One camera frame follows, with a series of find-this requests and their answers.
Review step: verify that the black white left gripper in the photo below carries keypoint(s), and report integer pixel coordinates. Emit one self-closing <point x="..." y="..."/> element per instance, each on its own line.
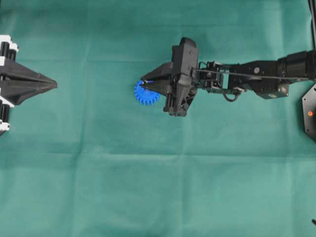
<point x="25" y="84"/>

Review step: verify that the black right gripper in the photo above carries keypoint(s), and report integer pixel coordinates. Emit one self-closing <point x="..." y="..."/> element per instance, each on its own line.
<point x="178" y="89"/>

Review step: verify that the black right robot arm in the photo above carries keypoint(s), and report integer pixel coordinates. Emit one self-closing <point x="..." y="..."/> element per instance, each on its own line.
<point x="268" y="79"/>

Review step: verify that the blue plastic gear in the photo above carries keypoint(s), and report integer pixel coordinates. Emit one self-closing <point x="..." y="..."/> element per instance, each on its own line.
<point x="144" y="96"/>

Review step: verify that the green table cloth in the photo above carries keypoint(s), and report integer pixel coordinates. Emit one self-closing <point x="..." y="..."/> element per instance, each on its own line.
<point x="88" y="160"/>

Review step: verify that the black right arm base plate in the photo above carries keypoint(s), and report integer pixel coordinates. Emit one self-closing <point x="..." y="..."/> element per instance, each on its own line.
<point x="309" y="112"/>

